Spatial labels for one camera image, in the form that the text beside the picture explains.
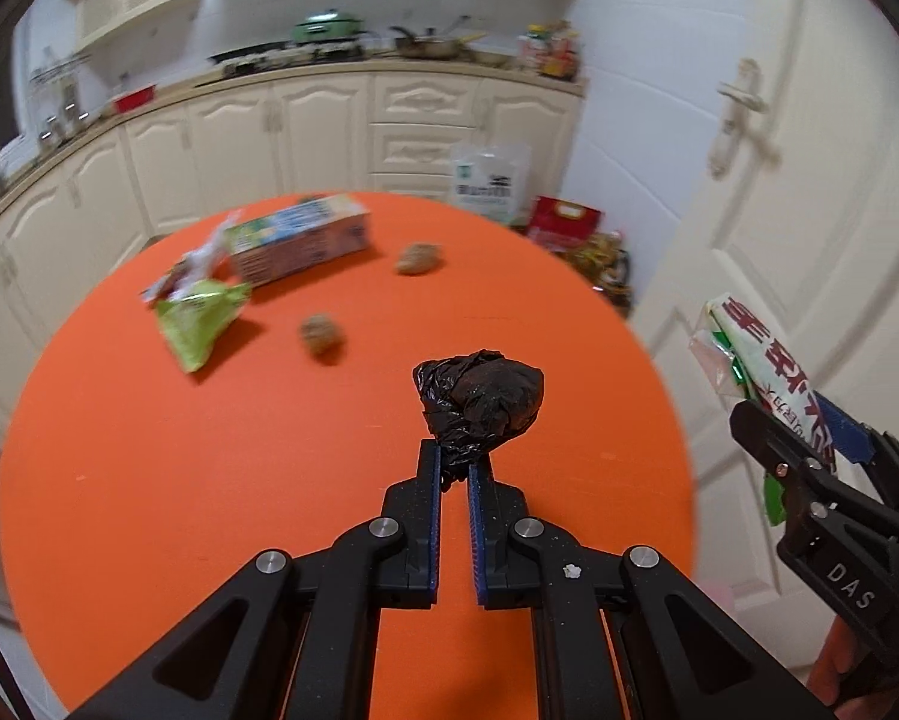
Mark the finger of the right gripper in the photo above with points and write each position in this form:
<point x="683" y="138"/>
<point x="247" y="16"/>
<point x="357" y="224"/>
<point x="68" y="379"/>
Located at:
<point x="852" y="439"/>
<point x="801" y="473"/>

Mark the gas stove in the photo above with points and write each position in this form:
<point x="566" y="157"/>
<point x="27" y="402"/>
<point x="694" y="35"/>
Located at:
<point x="259" y="58"/>

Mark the white door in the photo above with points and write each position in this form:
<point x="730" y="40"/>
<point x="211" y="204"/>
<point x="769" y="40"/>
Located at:
<point x="803" y="227"/>

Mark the orange round tablecloth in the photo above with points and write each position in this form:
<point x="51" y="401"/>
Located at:
<point x="130" y="490"/>

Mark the rice bag white green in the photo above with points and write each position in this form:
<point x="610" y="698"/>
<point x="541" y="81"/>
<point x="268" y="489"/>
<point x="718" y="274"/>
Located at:
<point x="490" y="180"/>

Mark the wok pan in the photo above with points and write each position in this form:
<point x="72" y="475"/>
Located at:
<point x="434" y="45"/>

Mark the green electric pot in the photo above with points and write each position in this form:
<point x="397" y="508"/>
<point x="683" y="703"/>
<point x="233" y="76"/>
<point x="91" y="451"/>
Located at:
<point x="330" y="26"/>

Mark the brown paper ball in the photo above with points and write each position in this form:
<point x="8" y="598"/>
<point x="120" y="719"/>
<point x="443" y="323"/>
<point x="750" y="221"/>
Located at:
<point x="321" y="334"/>
<point x="418" y="258"/>

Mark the rice noodle package red text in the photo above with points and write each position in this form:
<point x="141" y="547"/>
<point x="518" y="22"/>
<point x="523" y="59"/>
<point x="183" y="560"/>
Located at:
<point x="744" y="360"/>

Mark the cardboard box with groceries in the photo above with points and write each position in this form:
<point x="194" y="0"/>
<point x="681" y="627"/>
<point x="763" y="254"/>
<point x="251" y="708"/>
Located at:
<point x="603" y="261"/>

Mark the milk carton box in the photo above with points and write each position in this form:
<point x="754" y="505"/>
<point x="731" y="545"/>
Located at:
<point x="297" y="238"/>

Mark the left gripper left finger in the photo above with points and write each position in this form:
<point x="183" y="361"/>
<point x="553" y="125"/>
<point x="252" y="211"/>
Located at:
<point x="293" y="636"/>

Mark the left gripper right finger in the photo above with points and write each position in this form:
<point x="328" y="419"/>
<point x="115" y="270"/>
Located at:
<point x="619" y="635"/>

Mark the green snack wrapper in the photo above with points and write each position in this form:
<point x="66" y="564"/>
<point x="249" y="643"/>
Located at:
<point x="191" y="323"/>

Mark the clear bubble wrap piece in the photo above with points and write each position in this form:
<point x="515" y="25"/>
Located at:
<point x="198" y="264"/>

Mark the small white yellow wrapper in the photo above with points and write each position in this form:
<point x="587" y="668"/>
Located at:
<point x="161" y="284"/>

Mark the hanging utensil rack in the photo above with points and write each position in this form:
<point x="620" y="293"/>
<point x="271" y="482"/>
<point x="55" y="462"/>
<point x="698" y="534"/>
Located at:
<point x="55" y="93"/>

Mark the red basin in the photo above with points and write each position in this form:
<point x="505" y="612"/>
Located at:
<point x="132" y="100"/>

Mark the condiment bottles group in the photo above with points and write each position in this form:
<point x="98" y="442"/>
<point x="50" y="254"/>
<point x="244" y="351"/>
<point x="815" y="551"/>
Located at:
<point x="551" y="50"/>

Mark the lower kitchen cabinets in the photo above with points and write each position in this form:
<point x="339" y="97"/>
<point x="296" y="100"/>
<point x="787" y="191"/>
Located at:
<point x="206" y="149"/>

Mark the black plastic bag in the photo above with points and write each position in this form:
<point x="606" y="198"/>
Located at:
<point x="475" y="403"/>

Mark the door handle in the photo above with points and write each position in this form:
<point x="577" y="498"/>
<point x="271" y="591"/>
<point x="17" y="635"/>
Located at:
<point x="741" y="98"/>

